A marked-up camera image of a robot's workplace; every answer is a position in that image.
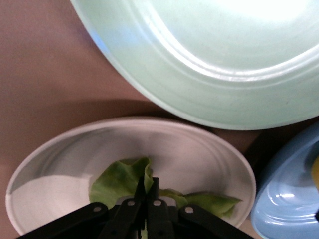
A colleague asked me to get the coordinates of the green lettuce leaf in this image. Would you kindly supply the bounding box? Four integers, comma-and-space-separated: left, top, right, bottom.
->
88, 156, 244, 220

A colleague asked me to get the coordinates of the blue plate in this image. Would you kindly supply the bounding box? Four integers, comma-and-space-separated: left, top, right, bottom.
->
250, 121, 319, 239

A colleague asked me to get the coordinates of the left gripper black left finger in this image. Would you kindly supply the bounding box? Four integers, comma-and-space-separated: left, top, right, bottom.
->
14, 176, 147, 239

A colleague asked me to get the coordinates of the yellow lemon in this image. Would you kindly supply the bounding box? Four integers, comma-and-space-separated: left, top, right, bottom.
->
311, 154, 319, 193

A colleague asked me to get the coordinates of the beige plate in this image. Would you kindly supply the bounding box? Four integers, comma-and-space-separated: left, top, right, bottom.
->
4, 116, 257, 237

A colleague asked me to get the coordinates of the light green plate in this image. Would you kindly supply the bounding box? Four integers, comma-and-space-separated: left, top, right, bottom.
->
69, 0, 319, 131

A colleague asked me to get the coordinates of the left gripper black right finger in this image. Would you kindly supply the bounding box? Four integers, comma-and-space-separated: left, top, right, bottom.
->
146, 176, 255, 239

